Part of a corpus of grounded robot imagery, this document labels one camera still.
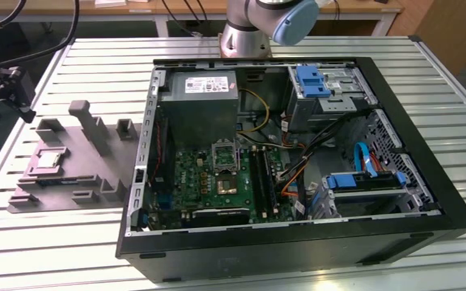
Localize silver CPU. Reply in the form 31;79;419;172
33;152;60;168

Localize CPU socket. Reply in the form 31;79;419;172
215;174;240;196

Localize black chair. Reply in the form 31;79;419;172
0;22;32;92

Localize grey parts rack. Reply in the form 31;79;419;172
7;99;143;215

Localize RAM stick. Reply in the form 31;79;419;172
33;178;80;186

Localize white box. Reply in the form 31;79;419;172
93;0;128;8

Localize grey power supply unit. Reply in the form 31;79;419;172
158;71;240;143

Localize metal socket cover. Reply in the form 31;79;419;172
211;138;242;174

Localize green motherboard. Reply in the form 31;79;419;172
142;141;299;228

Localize black RAM slot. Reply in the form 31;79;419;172
262;145;282;216
247;147;266;218
251;147;271;218
258;146;277;217

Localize blue plastic drive caddy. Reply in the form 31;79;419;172
295;65;331;99

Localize silver metal disk bay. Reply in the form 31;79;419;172
322;169;425;219
287;64;379;134

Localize black PC case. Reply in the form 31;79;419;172
113;56;466;284

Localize hard disk in blue carrier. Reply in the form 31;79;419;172
325;171;407;191

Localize wooden desk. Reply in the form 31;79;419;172
0;0;405;38

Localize wooden cabinet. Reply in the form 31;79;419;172
386;0;466;76

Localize black camera cable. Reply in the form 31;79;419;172
0;0;81;69

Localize brown sleeved cable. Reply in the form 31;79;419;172
0;0;28;33

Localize black white power wires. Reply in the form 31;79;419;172
236;132;299;150

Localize yellow wire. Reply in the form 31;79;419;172
236;88;270;133

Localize black wire bundle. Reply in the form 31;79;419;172
277;108;374;182

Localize blue SATA wire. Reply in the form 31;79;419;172
354;142;379;178

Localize red orange wires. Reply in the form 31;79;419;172
369;151;386;172

